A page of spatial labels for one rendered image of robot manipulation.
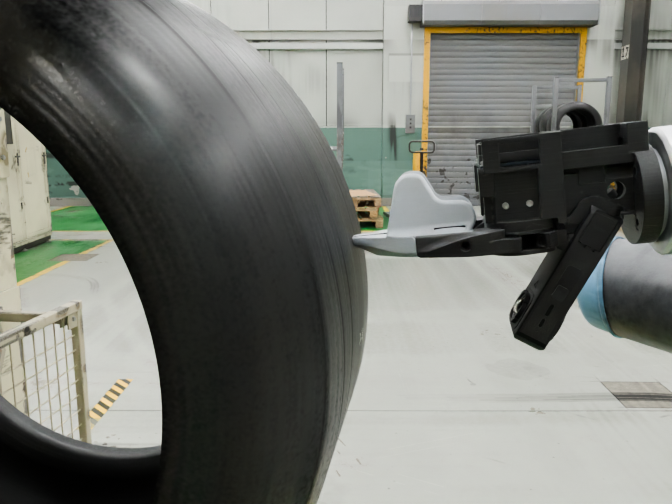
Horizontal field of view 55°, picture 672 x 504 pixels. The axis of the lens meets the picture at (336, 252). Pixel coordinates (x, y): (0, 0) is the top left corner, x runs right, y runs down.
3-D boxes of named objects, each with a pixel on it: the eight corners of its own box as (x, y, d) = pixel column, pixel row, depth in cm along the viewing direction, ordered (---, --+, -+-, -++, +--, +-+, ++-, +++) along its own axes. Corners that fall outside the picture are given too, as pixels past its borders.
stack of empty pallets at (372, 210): (384, 228, 890) (385, 197, 881) (319, 228, 890) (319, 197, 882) (378, 217, 1014) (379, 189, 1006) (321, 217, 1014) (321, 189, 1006)
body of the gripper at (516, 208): (465, 140, 50) (628, 121, 48) (474, 248, 52) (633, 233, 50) (470, 142, 43) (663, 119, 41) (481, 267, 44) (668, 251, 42)
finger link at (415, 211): (346, 179, 49) (470, 165, 47) (355, 256, 50) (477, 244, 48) (340, 182, 46) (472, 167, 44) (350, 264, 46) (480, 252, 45)
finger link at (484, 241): (416, 226, 49) (534, 215, 47) (418, 249, 49) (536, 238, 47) (413, 236, 44) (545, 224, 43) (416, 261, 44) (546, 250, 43)
